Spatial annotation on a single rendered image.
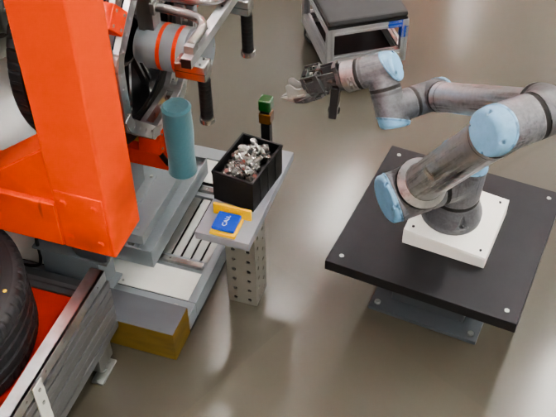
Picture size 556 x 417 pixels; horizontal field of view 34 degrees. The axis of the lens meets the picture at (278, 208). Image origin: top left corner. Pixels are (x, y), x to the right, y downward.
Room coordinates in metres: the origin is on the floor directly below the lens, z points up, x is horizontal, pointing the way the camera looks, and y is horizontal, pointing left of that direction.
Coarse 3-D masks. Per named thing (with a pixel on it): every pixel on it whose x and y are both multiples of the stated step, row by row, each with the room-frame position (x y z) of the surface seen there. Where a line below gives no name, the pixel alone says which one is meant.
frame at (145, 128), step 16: (112, 0) 2.12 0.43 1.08; (128, 0) 2.11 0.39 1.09; (128, 16) 2.09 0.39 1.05; (128, 32) 2.07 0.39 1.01; (128, 96) 2.03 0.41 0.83; (160, 96) 2.30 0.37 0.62; (176, 96) 2.30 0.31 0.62; (128, 112) 2.01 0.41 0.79; (160, 112) 2.27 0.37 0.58; (128, 128) 2.00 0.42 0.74; (144, 128) 2.08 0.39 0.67; (160, 128) 2.17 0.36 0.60
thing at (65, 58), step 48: (48, 0) 1.71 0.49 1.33; (96, 0) 1.82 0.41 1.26; (48, 48) 1.72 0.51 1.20; (96, 48) 1.79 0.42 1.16; (48, 96) 1.73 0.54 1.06; (96, 96) 1.75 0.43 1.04; (48, 144) 1.74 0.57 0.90; (96, 144) 1.71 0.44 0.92; (96, 192) 1.71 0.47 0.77; (96, 240) 1.71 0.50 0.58
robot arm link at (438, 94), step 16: (432, 80) 2.13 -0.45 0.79; (448, 80) 2.13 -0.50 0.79; (432, 96) 2.05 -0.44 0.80; (448, 96) 1.98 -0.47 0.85; (464, 96) 1.92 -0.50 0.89; (480, 96) 1.87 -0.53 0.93; (496, 96) 1.82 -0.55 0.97; (512, 96) 1.77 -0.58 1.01; (544, 96) 1.65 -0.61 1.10; (448, 112) 1.99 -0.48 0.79; (464, 112) 1.92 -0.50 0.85
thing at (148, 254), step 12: (204, 168) 2.50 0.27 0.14; (192, 180) 2.40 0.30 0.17; (180, 192) 2.36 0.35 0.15; (192, 192) 2.38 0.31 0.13; (168, 204) 2.30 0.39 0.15; (180, 204) 2.29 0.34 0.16; (168, 216) 2.24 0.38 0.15; (180, 216) 2.28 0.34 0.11; (156, 228) 2.18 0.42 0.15; (168, 228) 2.18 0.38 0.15; (156, 240) 2.11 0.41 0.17; (168, 240) 2.17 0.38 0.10; (120, 252) 2.09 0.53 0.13; (132, 252) 2.07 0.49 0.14; (144, 252) 2.06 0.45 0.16; (156, 252) 2.09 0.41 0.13; (144, 264) 2.06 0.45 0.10
